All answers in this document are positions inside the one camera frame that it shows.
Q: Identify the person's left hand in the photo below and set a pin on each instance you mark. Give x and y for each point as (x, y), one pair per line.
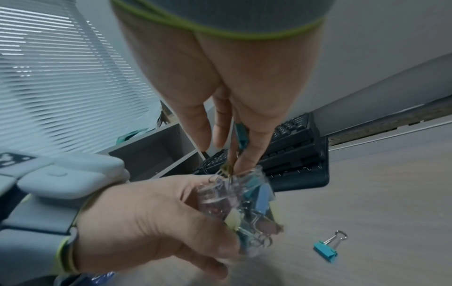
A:
(141, 220)

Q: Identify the person's right hand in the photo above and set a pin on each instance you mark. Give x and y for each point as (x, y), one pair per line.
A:
(247, 83)

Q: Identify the teal binder clip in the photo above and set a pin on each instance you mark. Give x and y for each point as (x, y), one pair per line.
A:
(242, 135)
(326, 248)

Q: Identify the clear plastic jar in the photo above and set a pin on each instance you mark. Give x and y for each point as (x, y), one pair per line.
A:
(243, 212)

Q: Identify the grey open shelf unit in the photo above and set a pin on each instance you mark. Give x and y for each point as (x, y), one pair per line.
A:
(159, 156)

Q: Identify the grey wrist sleeve green trim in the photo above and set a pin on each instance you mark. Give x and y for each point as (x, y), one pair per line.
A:
(226, 16)
(35, 257)

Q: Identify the teal object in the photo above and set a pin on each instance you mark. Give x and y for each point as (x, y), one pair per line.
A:
(131, 136)

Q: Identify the black computer keyboard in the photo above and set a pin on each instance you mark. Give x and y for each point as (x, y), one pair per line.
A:
(300, 159)

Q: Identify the pile of coloured binder clips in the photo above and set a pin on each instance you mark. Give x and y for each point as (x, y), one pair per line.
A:
(256, 206)

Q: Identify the grey desk partition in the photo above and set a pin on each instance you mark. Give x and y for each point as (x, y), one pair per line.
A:
(385, 100)

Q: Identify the white window blinds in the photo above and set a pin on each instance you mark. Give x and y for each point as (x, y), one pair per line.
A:
(60, 83)

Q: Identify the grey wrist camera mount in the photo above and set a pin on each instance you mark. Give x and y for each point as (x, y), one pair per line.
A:
(67, 181)

